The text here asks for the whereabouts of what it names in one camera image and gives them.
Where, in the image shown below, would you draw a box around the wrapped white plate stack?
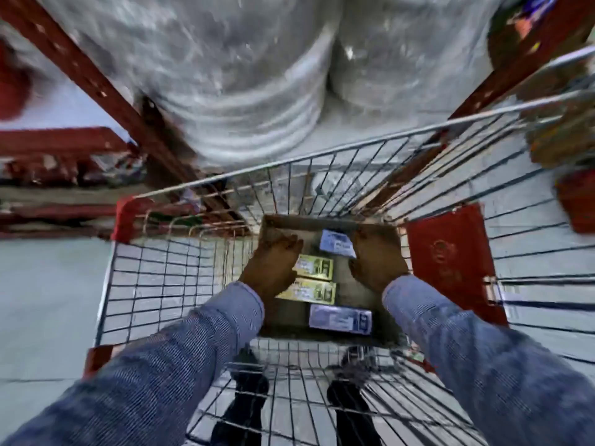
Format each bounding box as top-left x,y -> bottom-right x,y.
39,0 -> 343,168
327,0 -> 510,118

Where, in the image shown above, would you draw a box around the person's right forearm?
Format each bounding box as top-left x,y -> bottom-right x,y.
382,273 -> 595,446

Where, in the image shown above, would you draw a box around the blue white shelf label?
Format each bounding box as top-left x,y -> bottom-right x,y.
319,229 -> 358,260

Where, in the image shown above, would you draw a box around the person's left hand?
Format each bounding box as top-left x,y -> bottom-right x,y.
238,232 -> 304,305

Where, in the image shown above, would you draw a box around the person's right leg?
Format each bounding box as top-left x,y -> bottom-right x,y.
325,346 -> 383,446

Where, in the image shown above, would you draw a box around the person's left forearm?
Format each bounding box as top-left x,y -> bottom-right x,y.
0,281 -> 266,446

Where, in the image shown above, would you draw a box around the brown cardboard carton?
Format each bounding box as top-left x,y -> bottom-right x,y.
257,214 -> 410,345

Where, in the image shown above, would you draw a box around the red metal shelf white boards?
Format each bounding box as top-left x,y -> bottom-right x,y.
0,0 -> 595,242

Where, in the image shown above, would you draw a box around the person's leg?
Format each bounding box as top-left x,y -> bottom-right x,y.
325,346 -> 383,446
210,347 -> 271,446

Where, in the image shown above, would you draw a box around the yellow shelf label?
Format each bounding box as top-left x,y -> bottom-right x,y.
276,277 -> 337,305
294,253 -> 335,281

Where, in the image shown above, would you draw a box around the person's right hand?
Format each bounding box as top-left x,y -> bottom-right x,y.
348,227 -> 410,296

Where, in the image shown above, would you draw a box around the person's left leg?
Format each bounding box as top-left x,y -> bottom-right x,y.
210,347 -> 271,446

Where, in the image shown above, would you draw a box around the wire shopping cart red trim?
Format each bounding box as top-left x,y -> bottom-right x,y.
83,43 -> 595,446

